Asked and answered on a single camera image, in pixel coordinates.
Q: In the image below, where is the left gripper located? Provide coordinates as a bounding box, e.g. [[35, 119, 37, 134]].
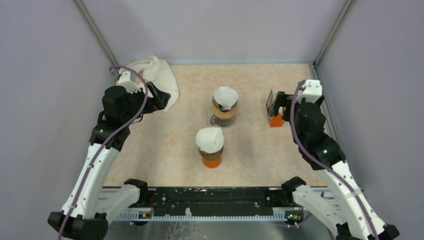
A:
[[122, 81, 171, 125]]

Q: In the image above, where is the orange coffee filter box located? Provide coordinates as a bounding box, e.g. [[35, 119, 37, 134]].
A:
[[265, 90, 286, 128]]

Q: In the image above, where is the white paper coffee filter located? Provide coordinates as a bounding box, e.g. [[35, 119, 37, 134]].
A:
[[213, 86, 239, 106]]

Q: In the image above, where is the light wooden dripper ring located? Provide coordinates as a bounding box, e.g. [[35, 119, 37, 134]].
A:
[[211, 104, 239, 121]]

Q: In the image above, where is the clear glass dripper cone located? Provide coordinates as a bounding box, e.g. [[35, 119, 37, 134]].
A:
[[212, 98, 238, 112]]

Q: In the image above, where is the dark wooden ring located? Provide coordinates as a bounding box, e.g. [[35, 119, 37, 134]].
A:
[[198, 148, 224, 163]]

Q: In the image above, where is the orange glass flask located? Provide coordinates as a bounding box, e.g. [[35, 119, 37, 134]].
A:
[[202, 156, 222, 169]]

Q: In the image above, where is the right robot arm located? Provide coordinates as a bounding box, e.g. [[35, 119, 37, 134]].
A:
[[266, 91, 400, 240]]

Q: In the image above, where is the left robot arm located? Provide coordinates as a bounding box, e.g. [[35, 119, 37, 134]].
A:
[[47, 82, 171, 240]]

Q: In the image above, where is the white cloth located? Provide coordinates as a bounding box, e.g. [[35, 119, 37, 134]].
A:
[[127, 55, 179, 113]]

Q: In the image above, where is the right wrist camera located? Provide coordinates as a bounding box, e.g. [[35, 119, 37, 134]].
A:
[[296, 79, 323, 103]]

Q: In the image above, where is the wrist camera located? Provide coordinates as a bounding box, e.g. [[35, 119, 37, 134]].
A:
[[116, 70, 141, 94], [296, 79, 323, 103]]

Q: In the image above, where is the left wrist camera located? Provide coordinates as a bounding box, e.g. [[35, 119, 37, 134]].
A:
[[116, 70, 141, 94]]

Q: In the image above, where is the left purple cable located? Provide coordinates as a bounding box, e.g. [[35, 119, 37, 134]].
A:
[[56, 65, 149, 240]]

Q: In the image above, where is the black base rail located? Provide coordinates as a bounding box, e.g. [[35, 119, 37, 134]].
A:
[[130, 187, 297, 217]]

